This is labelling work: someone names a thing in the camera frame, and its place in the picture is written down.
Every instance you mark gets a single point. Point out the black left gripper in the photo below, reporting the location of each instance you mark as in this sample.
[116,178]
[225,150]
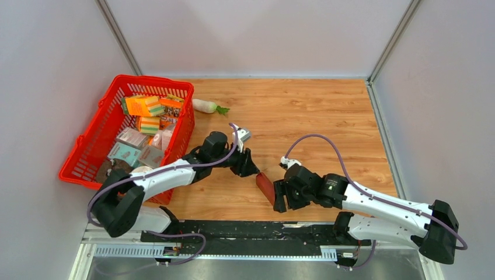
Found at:
[244,166]

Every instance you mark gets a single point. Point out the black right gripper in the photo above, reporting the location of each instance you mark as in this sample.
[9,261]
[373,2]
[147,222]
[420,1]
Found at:
[282,188]

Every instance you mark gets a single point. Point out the red paper box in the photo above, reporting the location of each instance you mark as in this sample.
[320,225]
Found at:
[266,186]

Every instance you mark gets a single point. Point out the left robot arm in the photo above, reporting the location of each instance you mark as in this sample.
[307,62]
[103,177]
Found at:
[118,206]

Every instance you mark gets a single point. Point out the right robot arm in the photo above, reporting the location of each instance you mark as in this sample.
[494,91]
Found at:
[369,215]

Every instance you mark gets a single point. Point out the orange snack box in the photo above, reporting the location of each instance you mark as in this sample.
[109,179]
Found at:
[172,106]

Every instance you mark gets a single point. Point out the white radish toy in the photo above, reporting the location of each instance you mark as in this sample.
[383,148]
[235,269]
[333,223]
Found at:
[209,107]

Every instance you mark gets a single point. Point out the pink white carton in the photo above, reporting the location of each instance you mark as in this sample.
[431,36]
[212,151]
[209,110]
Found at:
[162,138]

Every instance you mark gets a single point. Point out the grey pink packet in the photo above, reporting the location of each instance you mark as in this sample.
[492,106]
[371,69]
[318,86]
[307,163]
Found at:
[151,156]

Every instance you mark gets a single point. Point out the white tape roll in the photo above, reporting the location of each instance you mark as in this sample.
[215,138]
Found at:
[142,169]

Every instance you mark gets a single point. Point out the orange sponge pack lower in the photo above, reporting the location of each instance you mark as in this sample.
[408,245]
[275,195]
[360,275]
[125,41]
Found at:
[148,125]

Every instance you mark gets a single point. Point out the orange sponge pack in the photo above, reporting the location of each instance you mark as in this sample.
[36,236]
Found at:
[148,125]
[143,106]

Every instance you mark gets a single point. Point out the teal packet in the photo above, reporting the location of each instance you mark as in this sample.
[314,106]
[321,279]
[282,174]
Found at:
[126,153]

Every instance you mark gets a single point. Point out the orange sponge pack upper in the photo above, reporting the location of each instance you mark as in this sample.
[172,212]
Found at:
[143,106]

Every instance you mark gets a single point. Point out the brown pouch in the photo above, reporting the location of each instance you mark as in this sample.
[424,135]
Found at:
[108,165]

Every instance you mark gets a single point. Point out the red plastic basket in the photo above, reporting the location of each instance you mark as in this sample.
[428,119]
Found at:
[93,146]

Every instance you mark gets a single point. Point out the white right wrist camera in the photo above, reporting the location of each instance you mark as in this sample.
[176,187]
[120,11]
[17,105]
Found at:
[286,163]

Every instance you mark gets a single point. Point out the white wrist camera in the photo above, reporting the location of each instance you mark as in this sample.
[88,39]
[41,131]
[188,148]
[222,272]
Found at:
[286,163]
[241,135]

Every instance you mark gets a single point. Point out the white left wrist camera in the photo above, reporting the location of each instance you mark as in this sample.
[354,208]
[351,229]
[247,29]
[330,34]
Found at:
[241,135]

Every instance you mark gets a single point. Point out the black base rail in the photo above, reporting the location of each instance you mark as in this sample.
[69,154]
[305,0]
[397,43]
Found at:
[258,238]

